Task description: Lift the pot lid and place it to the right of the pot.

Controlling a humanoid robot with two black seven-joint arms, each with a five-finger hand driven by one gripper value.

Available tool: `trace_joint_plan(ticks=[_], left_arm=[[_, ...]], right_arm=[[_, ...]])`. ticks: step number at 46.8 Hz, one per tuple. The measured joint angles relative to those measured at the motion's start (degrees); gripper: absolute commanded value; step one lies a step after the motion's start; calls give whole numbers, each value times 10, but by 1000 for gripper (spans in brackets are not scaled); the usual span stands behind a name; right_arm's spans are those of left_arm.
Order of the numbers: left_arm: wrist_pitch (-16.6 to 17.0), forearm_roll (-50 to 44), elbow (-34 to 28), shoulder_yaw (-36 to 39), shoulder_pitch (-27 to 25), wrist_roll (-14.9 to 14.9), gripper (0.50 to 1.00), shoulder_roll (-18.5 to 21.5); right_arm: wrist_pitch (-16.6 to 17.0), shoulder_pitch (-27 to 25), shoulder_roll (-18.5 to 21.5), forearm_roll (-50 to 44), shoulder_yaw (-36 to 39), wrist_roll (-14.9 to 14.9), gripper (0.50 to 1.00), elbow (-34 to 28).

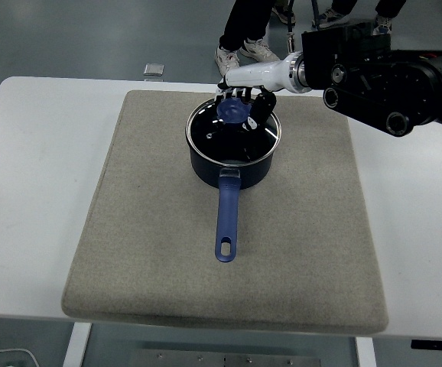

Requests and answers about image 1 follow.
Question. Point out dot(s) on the person with brown shoe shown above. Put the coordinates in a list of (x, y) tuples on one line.
[(280, 13)]

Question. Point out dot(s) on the beige fabric mat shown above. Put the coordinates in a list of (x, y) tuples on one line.
[(167, 229)]

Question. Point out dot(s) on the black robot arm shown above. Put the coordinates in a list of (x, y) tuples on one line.
[(377, 76)]

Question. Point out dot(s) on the white table leg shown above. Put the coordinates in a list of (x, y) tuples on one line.
[(365, 353), (76, 344)]

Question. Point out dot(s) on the white rounded object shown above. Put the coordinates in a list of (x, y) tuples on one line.
[(3, 359)]

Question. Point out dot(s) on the grey metal plate with screws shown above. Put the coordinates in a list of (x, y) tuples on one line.
[(205, 359)]

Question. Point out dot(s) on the glass lid with blue knob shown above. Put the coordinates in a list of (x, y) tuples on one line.
[(221, 147)]

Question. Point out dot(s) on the person with white shoes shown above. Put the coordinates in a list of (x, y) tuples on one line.
[(244, 23)]

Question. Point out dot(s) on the black table control panel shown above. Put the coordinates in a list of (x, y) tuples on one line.
[(435, 344)]

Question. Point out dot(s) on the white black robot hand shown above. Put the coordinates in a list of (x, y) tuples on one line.
[(259, 74)]

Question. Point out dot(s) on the silver floor socket cover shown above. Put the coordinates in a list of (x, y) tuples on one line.
[(154, 69)]

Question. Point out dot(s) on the person with grey sneakers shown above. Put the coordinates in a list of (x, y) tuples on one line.
[(330, 16)]

